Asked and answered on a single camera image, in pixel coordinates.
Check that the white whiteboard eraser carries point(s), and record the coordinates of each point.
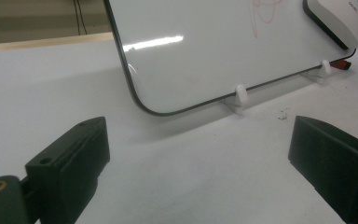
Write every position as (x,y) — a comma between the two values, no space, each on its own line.
(338,18)

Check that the red marker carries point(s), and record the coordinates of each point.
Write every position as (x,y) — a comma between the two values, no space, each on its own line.
(341,65)

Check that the clear plastic board stand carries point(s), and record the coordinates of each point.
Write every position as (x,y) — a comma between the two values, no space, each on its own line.
(325,67)
(241,95)

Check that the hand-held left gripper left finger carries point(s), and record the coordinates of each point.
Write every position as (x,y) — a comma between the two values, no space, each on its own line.
(71,161)

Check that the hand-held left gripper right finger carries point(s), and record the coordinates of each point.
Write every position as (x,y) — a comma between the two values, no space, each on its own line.
(332,155)

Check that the white whiteboard with dark rim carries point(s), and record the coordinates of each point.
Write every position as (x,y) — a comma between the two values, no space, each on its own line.
(199,62)

